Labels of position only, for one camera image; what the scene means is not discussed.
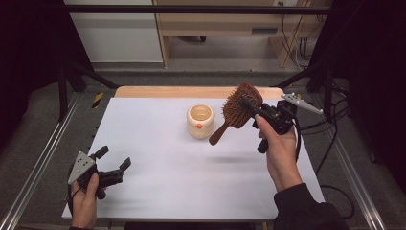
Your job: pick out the black curtain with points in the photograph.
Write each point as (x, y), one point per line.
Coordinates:
(28, 57)
(376, 80)

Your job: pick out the black frame crossbar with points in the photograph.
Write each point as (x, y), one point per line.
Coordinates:
(191, 9)

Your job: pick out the person's right hand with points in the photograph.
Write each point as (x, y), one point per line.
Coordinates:
(282, 159)

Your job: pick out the white table mat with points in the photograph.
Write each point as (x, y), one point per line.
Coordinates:
(178, 179)

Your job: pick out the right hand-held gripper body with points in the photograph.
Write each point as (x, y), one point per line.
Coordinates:
(282, 118)

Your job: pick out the brown wooden hairbrush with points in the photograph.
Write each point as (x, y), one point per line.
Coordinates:
(236, 115)

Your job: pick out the cream ceramic cup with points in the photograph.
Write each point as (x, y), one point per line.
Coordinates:
(200, 127)

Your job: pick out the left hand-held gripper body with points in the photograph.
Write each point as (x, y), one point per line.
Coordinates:
(83, 166)

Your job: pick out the yellow black tape strip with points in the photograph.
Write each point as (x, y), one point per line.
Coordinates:
(97, 100)

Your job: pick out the aluminium rail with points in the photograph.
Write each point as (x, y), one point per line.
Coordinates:
(41, 153)
(354, 179)

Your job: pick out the black frame strut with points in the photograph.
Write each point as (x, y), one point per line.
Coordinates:
(328, 92)
(63, 92)

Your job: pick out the white cabinet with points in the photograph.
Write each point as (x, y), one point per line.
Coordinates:
(118, 38)

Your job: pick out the light wooden desk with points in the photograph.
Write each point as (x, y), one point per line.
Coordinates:
(217, 24)

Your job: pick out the person's left hand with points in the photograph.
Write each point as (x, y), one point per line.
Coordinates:
(83, 207)

